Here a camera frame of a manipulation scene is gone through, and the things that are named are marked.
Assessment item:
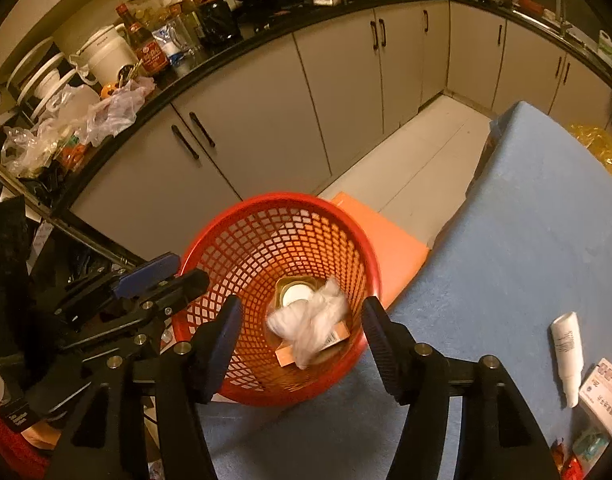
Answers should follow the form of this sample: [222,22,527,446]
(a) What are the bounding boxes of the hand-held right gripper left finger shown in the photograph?
[43,295,244,480]

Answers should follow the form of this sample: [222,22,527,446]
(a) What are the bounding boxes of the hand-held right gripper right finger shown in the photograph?
[361,296,561,480]

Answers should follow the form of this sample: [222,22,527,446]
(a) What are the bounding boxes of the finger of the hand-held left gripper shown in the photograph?
[61,254,181,313]
[56,268,211,356]

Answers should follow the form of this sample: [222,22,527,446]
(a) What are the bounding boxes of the small orange carton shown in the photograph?
[275,320,351,368]

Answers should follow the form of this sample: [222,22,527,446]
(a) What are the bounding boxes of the white tissue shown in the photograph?
[266,277,349,370]

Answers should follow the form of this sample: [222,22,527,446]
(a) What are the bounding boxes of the round glass jar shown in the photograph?
[275,275,319,311]

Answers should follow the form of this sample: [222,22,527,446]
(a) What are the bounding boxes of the red mesh basket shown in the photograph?
[173,191,383,407]

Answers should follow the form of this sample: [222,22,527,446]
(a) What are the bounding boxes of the white squeeze tube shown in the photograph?
[550,311,585,408]

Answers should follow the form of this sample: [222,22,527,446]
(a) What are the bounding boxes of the red snack packet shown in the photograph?
[550,440,586,480]

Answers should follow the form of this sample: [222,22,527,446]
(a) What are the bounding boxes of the white medicine box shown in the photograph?
[578,357,612,433]

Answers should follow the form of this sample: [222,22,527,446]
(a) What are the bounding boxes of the teal snack packet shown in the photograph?
[570,422,611,466]

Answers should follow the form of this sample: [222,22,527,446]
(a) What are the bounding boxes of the orange stool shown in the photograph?
[331,191,431,306]

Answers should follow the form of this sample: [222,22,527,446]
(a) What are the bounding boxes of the clear plastic bag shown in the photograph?
[1,120,62,176]

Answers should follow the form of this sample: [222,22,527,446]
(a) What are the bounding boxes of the pink plastic bag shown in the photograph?
[86,77,157,146]

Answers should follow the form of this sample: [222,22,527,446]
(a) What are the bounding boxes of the blue tablecloth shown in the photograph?
[201,101,612,480]

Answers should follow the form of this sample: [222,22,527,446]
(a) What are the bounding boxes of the white kitchen base cabinet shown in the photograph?
[68,0,612,266]

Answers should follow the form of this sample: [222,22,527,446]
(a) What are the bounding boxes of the white plates in rack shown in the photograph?
[6,35,77,106]

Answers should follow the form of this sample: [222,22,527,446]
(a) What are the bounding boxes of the white electric kettle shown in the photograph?
[68,25,139,86]

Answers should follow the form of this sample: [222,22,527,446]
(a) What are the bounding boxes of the red label sauce bottle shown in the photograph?
[115,4,171,77]

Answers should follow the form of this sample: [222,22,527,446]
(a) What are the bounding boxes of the blue white packet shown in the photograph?
[151,25,179,58]

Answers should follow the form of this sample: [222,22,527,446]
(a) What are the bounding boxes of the dark yellow cap oil bottle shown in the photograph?
[181,0,241,46]

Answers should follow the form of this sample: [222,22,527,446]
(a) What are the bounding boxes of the yellow plastic bag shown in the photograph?
[568,122,612,183]

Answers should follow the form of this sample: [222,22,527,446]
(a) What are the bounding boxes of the chrome faucet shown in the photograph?
[543,0,574,36]

